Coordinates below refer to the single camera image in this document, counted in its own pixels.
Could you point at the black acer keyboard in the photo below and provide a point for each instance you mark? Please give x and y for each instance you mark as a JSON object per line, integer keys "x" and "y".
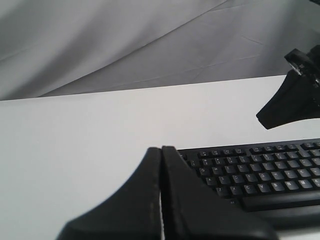
{"x": 276, "y": 181}

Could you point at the grey backdrop cloth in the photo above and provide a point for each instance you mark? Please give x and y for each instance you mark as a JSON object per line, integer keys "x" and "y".
{"x": 66, "y": 47}

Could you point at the black other arm gripper body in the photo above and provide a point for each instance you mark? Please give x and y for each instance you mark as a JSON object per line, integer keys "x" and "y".
{"x": 306, "y": 64}

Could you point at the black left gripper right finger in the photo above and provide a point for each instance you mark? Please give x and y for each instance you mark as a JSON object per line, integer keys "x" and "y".
{"x": 192, "y": 211}

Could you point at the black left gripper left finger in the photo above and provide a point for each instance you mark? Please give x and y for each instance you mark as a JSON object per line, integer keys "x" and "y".
{"x": 131, "y": 213}

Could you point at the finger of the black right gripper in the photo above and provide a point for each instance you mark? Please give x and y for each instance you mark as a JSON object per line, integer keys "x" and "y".
{"x": 297, "y": 99}

